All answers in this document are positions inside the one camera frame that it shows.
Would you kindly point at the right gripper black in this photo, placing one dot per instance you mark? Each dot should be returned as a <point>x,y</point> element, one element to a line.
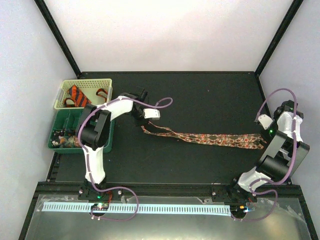
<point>267,137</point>

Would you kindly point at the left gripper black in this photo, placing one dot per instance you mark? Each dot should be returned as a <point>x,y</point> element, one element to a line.
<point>143,122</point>

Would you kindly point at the floral patterned tie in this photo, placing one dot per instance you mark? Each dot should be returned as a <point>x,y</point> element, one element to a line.
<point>252,141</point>

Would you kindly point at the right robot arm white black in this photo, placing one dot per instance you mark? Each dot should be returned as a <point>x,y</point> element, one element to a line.
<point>284,147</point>

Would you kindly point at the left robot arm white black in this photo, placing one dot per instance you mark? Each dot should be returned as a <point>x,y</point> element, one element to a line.
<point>93,129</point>

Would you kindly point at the orange navy striped tie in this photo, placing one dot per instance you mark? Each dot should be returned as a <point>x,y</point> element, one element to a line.
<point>77,99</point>

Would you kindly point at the cream perforated basket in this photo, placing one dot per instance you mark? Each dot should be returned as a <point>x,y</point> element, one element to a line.
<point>88,87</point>

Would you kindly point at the green divided organizer tray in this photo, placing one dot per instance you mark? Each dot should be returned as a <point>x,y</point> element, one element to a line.
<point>66,118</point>

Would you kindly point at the dark floral rolled tie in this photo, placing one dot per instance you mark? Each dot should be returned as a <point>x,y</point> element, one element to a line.
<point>64,138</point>

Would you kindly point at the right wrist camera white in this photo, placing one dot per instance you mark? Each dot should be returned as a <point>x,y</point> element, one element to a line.
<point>264,120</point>

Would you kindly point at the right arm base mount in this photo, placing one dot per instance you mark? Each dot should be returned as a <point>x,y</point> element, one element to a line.
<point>229,193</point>

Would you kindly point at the black aluminium front rail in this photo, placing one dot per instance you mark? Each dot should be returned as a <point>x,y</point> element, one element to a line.
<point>141,189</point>

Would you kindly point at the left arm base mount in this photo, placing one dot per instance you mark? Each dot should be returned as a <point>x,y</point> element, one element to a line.
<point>88,193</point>

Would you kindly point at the white slotted cable duct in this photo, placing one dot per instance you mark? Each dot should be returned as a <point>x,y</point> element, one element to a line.
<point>141,208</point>

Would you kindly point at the right black frame post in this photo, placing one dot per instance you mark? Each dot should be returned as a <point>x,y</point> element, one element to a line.
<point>281,30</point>

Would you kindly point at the black frame post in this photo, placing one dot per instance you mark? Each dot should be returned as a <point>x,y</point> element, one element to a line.
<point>50,21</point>
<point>281,30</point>

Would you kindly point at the left black frame post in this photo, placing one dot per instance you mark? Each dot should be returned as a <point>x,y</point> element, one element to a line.
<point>50,21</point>

